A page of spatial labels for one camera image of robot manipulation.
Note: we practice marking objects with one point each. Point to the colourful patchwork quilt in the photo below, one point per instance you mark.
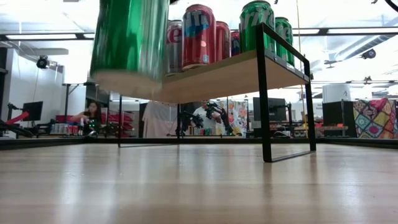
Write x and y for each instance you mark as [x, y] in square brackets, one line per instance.
[376, 118]

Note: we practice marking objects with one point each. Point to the red machine part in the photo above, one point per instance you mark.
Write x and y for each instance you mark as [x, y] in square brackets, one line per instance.
[15, 119]

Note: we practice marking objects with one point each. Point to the black ceiling spotlight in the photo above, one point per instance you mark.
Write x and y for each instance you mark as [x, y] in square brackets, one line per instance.
[369, 53]
[42, 62]

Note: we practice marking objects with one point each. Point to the white round container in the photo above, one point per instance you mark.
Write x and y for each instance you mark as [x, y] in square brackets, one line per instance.
[336, 92]

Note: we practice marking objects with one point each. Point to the red Fanta can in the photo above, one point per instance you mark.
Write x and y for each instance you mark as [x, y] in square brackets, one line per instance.
[235, 43]
[223, 40]
[199, 37]

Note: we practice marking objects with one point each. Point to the black computer monitor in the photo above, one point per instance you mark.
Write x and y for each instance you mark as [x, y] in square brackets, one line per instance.
[273, 109]

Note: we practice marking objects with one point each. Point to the black background robot arm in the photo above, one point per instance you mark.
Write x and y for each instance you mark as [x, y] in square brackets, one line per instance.
[217, 112]
[186, 119]

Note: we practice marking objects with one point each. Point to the small black monitor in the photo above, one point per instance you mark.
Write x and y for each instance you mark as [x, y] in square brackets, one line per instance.
[32, 111]

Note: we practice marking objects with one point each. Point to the black tall table frame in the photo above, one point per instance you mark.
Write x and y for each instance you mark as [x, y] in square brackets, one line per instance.
[66, 102]

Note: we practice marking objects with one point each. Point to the red box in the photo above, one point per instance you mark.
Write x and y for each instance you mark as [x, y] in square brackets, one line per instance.
[63, 119]

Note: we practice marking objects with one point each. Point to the green Sprite can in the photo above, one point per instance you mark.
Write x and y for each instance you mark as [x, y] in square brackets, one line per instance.
[283, 29]
[248, 31]
[130, 40]

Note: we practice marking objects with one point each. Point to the long ceiling light rail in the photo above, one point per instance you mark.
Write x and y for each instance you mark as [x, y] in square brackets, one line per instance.
[323, 31]

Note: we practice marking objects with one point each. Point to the grey ceiling duct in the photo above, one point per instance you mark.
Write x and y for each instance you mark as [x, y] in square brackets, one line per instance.
[357, 46]

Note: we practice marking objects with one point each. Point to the wooden shelf black metal frame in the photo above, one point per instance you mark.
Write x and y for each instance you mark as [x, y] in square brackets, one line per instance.
[236, 77]

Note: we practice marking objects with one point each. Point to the black background cabinet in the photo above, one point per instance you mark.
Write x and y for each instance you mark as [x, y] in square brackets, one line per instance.
[334, 115]

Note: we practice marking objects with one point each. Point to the person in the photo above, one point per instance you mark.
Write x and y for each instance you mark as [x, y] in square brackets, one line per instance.
[200, 113]
[91, 113]

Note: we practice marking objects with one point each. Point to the white curtain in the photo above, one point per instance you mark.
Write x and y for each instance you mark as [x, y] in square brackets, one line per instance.
[158, 119]

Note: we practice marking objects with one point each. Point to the silver Diet Coke can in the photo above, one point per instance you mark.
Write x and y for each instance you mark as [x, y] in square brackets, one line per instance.
[174, 46]

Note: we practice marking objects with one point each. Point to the red stacked bins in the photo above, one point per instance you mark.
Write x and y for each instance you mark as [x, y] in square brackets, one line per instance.
[124, 119]

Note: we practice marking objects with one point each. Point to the floral printed banner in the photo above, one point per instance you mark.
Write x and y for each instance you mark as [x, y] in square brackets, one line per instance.
[239, 115]

